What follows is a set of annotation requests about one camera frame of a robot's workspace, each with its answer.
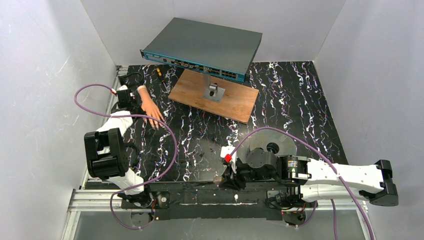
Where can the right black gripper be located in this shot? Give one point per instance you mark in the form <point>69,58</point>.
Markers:
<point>230,178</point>

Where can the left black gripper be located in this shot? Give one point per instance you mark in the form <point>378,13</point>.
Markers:
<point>133,100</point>

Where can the nail polish bottle white cap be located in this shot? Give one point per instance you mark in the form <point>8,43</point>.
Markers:
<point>217,180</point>

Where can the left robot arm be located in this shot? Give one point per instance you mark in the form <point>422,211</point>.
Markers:
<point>105,150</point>

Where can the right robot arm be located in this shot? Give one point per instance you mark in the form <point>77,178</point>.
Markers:
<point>307,180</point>

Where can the mannequin hand with nails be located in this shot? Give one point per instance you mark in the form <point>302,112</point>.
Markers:
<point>148,105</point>

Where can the yellow black screwdriver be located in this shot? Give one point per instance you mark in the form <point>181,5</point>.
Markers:
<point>162,79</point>

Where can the grey ribbed round disc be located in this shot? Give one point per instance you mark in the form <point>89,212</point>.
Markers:
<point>272,141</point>

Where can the wooden base board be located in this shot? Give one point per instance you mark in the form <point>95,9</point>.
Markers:
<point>237,103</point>

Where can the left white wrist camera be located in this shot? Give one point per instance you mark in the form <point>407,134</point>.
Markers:
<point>123,89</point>

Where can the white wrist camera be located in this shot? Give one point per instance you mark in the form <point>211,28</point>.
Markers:
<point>229,157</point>
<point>123,89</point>

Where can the black plug with cable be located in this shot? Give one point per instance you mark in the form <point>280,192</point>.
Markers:
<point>132,80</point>

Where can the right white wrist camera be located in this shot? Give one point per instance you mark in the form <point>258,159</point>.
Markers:
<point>229,157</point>

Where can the black front mounting rail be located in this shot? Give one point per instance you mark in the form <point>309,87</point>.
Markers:
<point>191,200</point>

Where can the metal stand bracket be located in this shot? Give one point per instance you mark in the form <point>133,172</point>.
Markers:
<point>212,91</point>

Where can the aluminium frame profile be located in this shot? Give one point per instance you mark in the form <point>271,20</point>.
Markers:
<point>89,198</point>

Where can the grey teal network switch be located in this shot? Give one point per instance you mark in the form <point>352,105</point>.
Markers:
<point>217,50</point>

